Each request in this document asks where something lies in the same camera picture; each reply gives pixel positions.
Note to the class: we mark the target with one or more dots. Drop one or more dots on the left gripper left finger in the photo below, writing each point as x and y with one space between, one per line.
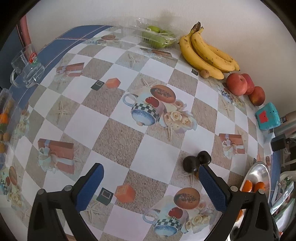
44 222

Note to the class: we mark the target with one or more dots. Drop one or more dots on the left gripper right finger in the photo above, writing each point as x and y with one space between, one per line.
257 223

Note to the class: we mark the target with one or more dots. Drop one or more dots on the orange tangerine with stem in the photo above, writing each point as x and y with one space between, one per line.
259 185

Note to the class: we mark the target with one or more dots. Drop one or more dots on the steel oval tray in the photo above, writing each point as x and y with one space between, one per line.
257 173

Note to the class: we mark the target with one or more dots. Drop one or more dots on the brown sapota by plums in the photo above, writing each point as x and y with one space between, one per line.
197 174

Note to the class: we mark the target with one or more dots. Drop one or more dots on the black charger on white base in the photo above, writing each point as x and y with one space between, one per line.
278 143

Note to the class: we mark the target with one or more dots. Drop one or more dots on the dark plum right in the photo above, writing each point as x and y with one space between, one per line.
204 158

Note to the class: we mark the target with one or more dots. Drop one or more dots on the dark plum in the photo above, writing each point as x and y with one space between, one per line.
191 164
204 158

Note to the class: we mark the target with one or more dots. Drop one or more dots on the dark plum left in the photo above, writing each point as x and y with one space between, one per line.
191 164

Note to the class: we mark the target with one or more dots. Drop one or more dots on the steel thermos flask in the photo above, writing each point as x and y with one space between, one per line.
287 126

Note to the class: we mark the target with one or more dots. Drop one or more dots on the teal plastic box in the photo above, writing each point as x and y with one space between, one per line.
268 117

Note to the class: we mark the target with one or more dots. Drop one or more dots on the clear plastic fruit box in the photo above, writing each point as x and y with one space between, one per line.
8 107

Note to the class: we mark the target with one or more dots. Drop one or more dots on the red apple right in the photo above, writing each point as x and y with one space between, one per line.
257 97

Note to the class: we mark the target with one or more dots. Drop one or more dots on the red apple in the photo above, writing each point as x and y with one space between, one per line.
237 84
250 84
257 97

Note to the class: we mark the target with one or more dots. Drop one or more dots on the red apple middle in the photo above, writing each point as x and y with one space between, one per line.
250 84

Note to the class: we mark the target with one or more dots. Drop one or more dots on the floral plastic tablecloth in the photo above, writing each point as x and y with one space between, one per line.
107 98

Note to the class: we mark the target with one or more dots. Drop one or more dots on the red apple left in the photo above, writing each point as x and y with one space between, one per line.
237 84

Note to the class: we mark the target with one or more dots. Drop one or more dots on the clear glass mug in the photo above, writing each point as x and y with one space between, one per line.
27 68

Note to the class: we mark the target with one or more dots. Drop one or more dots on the small brown fruit by bananas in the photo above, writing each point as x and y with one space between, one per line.
204 74

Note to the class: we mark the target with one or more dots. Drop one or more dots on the yellow banana bunch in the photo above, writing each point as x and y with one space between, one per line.
202 56

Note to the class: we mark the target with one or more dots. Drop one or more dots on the bag of green fruit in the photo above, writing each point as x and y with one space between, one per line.
158 35

